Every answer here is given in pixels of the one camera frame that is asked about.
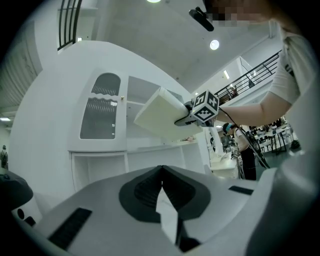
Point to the arched glass cabinet door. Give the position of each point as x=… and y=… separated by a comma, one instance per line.
x=98, y=117

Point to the black stair railing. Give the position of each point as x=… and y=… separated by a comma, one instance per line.
x=250, y=80

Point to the black head-mounted camera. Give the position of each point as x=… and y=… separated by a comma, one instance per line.
x=201, y=18

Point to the black balcony railing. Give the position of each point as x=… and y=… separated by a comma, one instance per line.
x=67, y=25

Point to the white background tables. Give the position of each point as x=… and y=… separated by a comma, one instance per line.
x=272, y=135

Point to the round ceiling light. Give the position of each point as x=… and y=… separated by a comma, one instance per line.
x=214, y=44
x=153, y=1

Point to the person's white shirt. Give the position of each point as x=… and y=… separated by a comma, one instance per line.
x=297, y=75

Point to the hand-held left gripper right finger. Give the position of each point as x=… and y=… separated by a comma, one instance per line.
x=225, y=205

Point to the white shelf cabinet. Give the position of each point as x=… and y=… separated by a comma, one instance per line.
x=140, y=156

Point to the rectangular ceiling light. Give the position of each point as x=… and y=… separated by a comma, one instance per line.
x=226, y=74

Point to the person's right forearm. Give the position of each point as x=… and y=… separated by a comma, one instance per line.
x=255, y=111

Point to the cream object board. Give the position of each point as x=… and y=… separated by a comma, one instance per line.
x=155, y=117

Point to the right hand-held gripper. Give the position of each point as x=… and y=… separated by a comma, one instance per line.
x=206, y=107

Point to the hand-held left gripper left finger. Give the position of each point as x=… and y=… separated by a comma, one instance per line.
x=100, y=212

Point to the black bag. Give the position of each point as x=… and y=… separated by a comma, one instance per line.
x=295, y=144

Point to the white side counter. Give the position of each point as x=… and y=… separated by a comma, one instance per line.
x=223, y=162

